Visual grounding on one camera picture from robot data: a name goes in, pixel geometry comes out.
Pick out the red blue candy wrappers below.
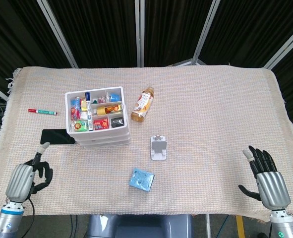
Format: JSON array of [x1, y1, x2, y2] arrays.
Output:
[[70, 98, 82, 121]]

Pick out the green lion candy pack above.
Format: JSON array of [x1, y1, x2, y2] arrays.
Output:
[[73, 120, 89, 132]]

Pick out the red capped green marker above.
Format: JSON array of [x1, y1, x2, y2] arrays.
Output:
[[28, 108, 58, 116]]

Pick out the amber tea bottle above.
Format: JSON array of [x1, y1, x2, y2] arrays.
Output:
[[130, 86, 155, 123]]

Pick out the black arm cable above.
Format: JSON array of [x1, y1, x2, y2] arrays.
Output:
[[28, 198, 36, 225]]

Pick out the black smartphone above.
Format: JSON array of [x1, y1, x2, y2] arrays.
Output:
[[40, 128, 76, 146]]

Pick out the blue capped whiteboard marker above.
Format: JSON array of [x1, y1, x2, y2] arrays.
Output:
[[85, 92, 94, 131]]

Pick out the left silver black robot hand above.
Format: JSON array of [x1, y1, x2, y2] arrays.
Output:
[[4, 141, 54, 202]]

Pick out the white folding phone stand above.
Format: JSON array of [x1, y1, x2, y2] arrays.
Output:
[[150, 135, 168, 161]]

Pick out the small black item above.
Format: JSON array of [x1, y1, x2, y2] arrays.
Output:
[[111, 117, 125, 128]]

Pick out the clear drawer with small items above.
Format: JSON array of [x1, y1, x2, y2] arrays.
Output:
[[73, 130, 131, 141]]

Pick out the beige woven table cloth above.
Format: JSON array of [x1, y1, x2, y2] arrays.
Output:
[[0, 64, 293, 222]]

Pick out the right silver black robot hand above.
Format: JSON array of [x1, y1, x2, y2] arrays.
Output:
[[238, 145, 292, 213]]

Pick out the white drawer organizer box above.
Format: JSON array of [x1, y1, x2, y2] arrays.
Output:
[[64, 86, 132, 149]]

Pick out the red snack packet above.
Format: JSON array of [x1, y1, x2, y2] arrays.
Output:
[[93, 118, 110, 131]]

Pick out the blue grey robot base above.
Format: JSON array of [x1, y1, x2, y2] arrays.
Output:
[[86, 214, 193, 238]]

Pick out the clear plastic drawer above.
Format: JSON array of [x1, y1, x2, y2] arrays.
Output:
[[76, 136, 132, 145], [82, 141, 132, 149]]

